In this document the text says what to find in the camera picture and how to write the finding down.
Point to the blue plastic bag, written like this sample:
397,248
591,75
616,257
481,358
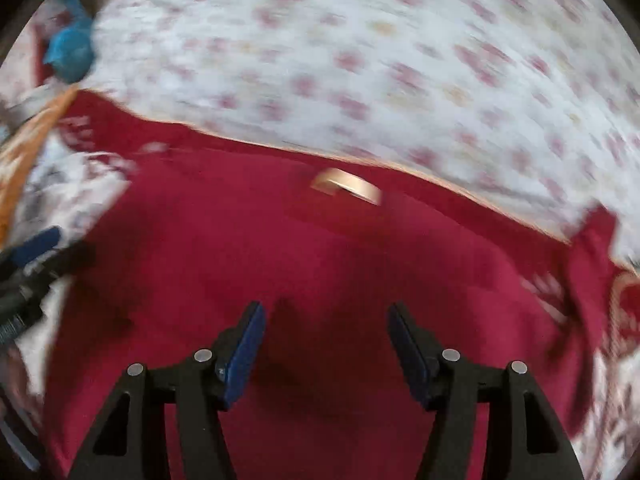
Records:
70,47

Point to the red and white floral blanket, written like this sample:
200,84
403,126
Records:
75,195

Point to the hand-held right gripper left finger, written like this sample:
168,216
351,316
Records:
245,345

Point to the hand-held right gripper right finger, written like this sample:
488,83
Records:
410,347

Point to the white floral quilt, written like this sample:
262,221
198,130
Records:
350,60

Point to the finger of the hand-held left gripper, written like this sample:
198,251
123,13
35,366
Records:
65,262
35,247

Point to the orange checked cushion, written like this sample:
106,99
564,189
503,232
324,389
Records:
25,160

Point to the dark red garment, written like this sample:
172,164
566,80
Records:
320,260

